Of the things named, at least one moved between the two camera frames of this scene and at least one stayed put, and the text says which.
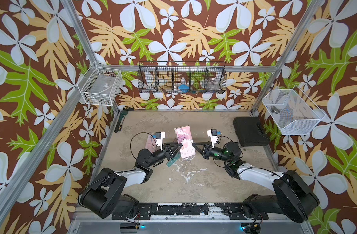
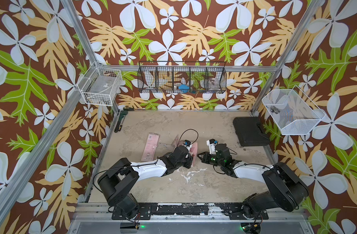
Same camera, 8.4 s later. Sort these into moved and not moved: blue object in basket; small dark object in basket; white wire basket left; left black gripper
Moved: left black gripper
Not moved: small dark object in basket; white wire basket left; blue object in basket
